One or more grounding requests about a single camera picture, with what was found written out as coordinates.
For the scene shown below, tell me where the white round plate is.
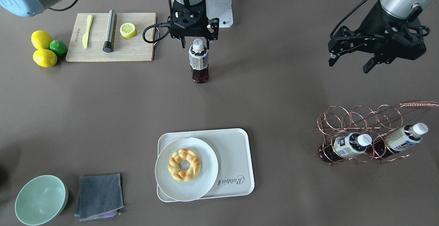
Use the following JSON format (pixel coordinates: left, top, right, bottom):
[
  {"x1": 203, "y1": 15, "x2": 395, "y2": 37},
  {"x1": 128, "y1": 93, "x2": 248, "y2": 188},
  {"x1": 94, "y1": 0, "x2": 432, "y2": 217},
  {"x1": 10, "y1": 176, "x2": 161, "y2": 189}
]
[{"x1": 155, "y1": 138, "x2": 218, "y2": 202}]

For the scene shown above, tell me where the half lemon slice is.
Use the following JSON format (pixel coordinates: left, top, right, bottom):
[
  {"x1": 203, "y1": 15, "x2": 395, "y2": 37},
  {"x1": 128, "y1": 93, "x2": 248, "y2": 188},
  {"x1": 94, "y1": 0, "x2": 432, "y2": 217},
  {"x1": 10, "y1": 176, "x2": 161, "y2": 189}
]
[{"x1": 119, "y1": 23, "x2": 137, "y2": 38}]

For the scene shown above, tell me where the yellow lemon lower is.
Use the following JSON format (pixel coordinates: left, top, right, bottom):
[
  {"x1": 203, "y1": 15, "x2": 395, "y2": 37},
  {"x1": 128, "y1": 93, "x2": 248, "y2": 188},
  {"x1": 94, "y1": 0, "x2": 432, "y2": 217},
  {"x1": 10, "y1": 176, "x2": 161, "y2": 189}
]
[{"x1": 33, "y1": 49, "x2": 58, "y2": 68}]

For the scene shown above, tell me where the grey folded cloth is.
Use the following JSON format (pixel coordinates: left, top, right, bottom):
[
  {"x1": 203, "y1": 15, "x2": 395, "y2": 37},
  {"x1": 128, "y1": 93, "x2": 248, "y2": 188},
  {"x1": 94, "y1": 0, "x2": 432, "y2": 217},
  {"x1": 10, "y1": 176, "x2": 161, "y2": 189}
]
[{"x1": 75, "y1": 173, "x2": 124, "y2": 221}]

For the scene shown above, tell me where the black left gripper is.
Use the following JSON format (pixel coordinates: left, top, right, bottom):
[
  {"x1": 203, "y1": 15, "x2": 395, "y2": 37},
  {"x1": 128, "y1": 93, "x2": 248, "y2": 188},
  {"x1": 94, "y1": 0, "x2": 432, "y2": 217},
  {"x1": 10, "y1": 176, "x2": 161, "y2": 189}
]
[{"x1": 328, "y1": 1, "x2": 427, "y2": 73}]

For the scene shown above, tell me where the yellow plastic knife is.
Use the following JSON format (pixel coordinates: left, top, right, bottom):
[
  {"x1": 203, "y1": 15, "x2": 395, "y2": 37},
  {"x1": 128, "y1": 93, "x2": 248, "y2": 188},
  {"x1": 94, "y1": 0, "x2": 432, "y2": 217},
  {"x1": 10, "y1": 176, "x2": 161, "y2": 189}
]
[{"x1": 82, "y1": 14, "x2": 94, "y2": 49}]

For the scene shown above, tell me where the glazed ring doughnut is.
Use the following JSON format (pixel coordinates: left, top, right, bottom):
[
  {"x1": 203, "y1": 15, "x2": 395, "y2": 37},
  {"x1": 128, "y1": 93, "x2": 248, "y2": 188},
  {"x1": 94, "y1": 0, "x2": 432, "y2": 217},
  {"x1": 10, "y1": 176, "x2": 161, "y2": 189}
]
[{"x1": 168, "y1": 149, "x2": 202, "y2": 182}]

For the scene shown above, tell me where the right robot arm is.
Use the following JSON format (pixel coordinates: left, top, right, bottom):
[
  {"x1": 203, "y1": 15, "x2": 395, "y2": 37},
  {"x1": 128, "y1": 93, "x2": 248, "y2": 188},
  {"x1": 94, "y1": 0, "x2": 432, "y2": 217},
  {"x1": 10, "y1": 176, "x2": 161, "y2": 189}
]
[{"x1": 1, "y1": 0, "x2": 233, "y2": 47}]

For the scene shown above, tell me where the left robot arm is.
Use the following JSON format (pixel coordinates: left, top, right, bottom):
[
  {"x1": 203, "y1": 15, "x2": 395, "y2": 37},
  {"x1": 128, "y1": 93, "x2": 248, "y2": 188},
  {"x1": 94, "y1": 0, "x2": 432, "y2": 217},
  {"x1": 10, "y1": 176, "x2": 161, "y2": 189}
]
[{"x1": 328, "y1": 0, "x2": 433, "y2": 73}]

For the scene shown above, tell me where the copper wire bottle rack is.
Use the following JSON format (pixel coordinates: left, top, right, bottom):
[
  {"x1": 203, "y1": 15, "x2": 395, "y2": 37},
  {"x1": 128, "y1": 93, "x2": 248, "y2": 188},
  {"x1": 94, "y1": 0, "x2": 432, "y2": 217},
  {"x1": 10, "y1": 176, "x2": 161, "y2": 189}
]
[{"x1": 314, "y1": 100, "x2": 438, "y2": 166}]

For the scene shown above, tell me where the steel muddler rod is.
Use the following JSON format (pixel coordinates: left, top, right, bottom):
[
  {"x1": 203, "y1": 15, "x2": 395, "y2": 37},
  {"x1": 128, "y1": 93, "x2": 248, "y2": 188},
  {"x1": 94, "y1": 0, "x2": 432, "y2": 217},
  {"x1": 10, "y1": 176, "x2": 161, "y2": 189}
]
[{"x1": 102, "y1": 9, "x2": 117, "y2": 53}]

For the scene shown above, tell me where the mint green bowl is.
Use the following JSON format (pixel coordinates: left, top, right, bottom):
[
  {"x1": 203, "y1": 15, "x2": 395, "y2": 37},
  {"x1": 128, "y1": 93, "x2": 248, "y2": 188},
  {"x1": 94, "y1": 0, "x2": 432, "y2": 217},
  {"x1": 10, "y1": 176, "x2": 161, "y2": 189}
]
[{"x1": 15, "y1": 175, "x2": 68, "y2": 226}]

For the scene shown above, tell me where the green lime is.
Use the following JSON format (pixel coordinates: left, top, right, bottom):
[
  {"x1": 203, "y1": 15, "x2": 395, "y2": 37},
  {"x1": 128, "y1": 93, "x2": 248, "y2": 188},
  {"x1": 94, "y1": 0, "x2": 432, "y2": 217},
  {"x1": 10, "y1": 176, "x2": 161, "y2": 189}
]
[{"x1": 49, "y1": 40, "x2": 68, "y2": 56}]

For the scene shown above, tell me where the yellow lemon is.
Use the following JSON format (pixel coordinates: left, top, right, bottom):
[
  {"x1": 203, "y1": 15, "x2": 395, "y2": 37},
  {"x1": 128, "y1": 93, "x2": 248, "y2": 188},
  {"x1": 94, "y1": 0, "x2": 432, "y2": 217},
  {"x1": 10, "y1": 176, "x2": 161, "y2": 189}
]
[
  {"x1": 33, "y1": 49, "x2": 58, "y2": 68},
  {"x1": 31, "y1": 30, "x2": 53, "y2": 50}
]

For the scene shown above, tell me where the yellow lemon upper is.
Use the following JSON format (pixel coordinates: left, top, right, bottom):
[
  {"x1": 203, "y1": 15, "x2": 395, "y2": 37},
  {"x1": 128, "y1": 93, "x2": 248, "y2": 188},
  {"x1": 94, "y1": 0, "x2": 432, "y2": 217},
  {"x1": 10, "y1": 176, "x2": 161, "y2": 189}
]
[{"x1": 31, "y1": 30, "x2": 53, "y2": 50}]

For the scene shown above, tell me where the wooden cutting board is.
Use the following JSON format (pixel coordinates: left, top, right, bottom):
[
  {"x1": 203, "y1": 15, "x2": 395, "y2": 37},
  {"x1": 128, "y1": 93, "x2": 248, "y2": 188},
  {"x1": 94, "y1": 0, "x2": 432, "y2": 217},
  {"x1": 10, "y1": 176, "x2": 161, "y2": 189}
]
[{"x1": 66, "y1": 12, "x2": 157, "y2": 62}]

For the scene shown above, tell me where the tea bottle white cap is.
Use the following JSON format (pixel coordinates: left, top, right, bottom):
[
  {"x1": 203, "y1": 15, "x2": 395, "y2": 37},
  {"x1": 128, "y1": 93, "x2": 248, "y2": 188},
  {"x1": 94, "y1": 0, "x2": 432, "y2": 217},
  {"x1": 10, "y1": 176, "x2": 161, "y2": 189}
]
[{"x1": 188, "y1": 39, "x2": 210, "y2": 84}]

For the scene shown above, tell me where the tea bottle front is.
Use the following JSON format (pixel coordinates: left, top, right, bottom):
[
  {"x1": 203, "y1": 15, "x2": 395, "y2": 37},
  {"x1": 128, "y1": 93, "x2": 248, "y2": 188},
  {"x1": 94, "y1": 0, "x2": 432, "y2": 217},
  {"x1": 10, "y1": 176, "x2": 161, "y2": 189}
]
[
  {"x1": 319, "y1": 132, "x2": 372, "y2": 163},
  {"x1": 371, "y1": 122, "x2": 429, "y2": 160}
]

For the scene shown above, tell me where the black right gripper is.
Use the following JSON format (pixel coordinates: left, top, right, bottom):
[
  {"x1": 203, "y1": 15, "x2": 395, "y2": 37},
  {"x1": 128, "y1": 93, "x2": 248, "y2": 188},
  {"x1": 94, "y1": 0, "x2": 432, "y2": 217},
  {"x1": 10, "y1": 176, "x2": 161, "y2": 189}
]
[{"x1": 169, "y1": 0, "x2": 220, "y2": 50}]

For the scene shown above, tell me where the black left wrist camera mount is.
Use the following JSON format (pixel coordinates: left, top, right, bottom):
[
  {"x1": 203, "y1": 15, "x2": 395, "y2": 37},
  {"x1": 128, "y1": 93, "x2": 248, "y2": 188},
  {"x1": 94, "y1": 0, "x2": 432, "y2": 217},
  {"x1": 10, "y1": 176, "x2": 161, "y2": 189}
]
[{"x1": 328, "y1": 26, "x2": 380, "y2": 59}]

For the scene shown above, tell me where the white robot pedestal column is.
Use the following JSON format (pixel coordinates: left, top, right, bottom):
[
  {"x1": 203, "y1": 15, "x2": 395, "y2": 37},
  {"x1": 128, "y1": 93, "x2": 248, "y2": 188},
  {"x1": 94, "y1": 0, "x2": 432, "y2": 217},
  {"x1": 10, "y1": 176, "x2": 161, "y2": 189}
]
[{"x1": 206, "y1": 0, "x2": 234, "y2": 28}]

